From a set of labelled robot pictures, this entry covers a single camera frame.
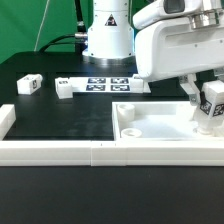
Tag white thin cable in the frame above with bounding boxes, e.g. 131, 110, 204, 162
34, 0, 52, 52

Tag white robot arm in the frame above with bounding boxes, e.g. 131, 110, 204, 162
83, 0, 224, 104

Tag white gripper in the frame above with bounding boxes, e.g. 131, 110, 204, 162
133, 0, 224, 105

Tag white U-shaped fence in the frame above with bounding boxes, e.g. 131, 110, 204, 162
0, 104, 224, 166

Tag black cable bundle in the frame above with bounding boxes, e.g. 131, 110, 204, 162
39, 0, 89, 54

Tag white square table top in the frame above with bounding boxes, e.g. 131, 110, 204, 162
112, 101, 224, 141

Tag white marker tag sheet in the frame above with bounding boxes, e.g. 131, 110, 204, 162
68, 76, 152, 94

